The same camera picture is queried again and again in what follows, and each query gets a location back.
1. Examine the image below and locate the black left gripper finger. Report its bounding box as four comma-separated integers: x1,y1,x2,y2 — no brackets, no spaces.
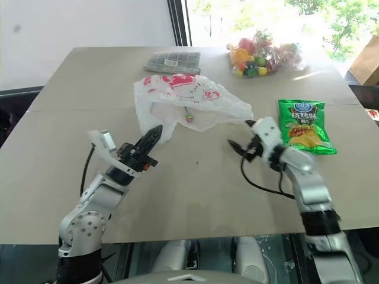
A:
137,124,163,150
142,127,164,156

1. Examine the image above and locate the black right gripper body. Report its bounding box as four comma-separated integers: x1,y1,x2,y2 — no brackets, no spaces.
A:
242,133,264,162

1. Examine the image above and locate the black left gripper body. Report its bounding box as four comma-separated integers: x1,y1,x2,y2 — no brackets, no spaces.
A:
115,142,159,176

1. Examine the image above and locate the white red-printed plastic bag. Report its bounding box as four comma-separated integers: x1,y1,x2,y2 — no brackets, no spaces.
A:
133,73,254,142

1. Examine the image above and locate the green potato chips bag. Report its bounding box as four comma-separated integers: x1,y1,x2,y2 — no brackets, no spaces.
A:
277,99,338,156

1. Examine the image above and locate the clear bag of toy fruit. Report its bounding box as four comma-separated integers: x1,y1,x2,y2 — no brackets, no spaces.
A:
226,28,309,79

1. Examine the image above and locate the grey plaid folded cloth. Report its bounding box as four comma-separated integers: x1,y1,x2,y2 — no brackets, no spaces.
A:
143,51,202,76

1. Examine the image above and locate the grey rounded robot leg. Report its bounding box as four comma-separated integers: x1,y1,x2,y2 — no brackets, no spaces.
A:
153,238,192,275
235,235,271,283

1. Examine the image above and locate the dark side table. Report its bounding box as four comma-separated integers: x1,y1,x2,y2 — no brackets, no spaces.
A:
344,70,379,128

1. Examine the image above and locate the brown cardboard box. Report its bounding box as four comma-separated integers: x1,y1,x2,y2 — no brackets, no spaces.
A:
348,34,379,87

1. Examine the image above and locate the grey robot torso top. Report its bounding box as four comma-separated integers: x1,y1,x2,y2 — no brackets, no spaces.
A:
117,267,267,284

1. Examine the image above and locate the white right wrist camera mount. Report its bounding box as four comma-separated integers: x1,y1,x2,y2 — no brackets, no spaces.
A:
250,116,284,164

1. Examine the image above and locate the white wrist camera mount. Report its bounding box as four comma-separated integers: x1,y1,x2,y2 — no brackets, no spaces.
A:
250,116,284,164
86,129,142,179

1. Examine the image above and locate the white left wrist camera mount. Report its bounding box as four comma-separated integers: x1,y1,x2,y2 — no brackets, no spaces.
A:
86,129,142,179

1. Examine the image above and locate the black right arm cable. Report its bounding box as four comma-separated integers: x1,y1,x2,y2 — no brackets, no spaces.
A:
240,153,297,199

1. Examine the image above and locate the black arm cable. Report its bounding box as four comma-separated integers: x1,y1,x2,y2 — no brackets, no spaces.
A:
240,153,297,199
80,143,99,196

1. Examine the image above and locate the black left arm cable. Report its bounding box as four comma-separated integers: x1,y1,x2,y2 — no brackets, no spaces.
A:
80,143,99,196

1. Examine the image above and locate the black window frame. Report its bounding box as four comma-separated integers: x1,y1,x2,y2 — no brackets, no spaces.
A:
166,0,193,47

